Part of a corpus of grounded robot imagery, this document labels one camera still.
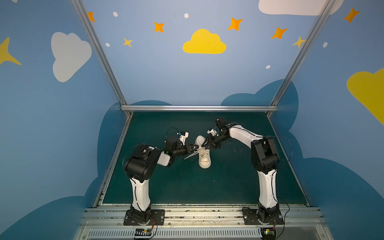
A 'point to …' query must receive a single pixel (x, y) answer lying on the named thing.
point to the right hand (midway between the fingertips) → (204, 145)
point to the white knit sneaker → (199, 141)
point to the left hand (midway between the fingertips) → (198, 145)
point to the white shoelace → (204, 155)
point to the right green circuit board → (268, 233)
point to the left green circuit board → (143, 232)
